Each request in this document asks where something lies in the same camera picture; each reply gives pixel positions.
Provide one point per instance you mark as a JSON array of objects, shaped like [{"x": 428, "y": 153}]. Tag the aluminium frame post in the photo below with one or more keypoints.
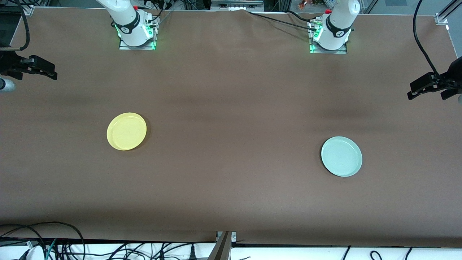
[{"x": 222, "y": 247}]

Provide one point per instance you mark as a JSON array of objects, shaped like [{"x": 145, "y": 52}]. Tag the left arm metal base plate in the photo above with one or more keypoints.
[{"x": 343, "y": 51}]

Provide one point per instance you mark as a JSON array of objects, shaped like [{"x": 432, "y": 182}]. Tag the brown table cover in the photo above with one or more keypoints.
[{"x": 231, "y": 187}]

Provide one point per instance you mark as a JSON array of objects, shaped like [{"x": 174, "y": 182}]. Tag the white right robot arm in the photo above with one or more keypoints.
[{"x": 128, "y": 21}]

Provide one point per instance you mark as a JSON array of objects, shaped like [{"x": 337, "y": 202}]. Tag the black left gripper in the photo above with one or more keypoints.
[{"x": 451, "y": 76}]

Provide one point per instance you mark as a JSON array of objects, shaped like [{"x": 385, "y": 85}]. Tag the grey metal box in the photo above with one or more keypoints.
[{"x": 237, "y": 4}]

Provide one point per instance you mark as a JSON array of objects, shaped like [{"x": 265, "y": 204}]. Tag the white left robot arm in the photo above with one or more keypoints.
[{"x": 337, "y": 29}]

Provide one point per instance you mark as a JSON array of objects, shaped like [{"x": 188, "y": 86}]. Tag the metal corner bracket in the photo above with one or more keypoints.
[
  {"x": 441, "y": 20},
  {"x": 28, "y": 11}
]

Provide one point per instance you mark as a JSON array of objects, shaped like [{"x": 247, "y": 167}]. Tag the yellow plastic plate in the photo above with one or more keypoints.
[{"x": 126, "y": 131}]

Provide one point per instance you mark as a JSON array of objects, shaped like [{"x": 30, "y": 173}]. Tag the pale green plastic plate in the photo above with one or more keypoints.
[{"x": 341, "y": 156}]

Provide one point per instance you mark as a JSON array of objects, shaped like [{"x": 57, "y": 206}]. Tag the aluminium frame bar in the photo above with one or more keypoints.
[{"x": 451, "y": 8}]

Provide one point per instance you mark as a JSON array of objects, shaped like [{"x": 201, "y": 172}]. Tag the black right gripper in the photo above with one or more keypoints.
[{"x": 8, "y": 63}]

